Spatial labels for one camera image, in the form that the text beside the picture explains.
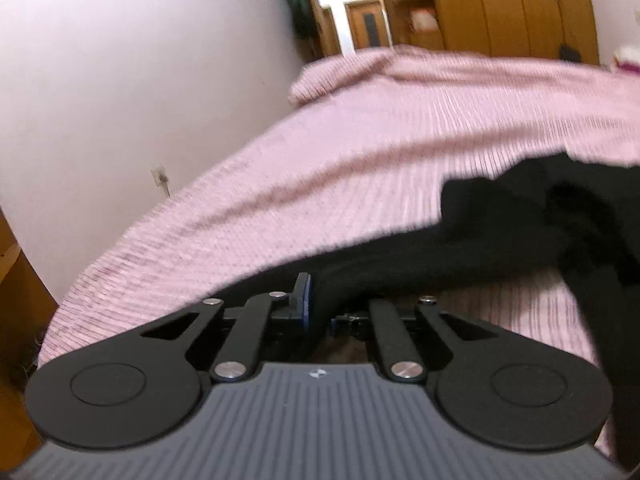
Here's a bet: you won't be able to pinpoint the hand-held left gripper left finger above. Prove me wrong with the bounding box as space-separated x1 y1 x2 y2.
140 273 314 382

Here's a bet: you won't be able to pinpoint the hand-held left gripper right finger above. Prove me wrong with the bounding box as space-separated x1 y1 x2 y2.
331 296 497 384

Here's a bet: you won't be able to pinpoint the black garment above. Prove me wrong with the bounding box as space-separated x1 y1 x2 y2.
215 152 640 477

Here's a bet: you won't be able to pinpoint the pink striped bedspread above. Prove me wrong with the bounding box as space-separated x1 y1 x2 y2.
37 45 640 461

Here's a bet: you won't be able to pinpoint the wooden bedside furniture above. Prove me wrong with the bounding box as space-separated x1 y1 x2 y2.
0 205 59 463

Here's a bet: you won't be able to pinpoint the wooden door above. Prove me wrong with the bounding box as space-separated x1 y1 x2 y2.
345 0 393 52

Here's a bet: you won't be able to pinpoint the wooden wardrobe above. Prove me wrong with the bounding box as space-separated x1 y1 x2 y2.
375 0 601 66

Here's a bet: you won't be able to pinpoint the white and purple object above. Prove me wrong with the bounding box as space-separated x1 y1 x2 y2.
609 45 640 75

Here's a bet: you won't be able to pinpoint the wall outlet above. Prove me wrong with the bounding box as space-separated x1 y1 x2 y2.
151 165 172 197

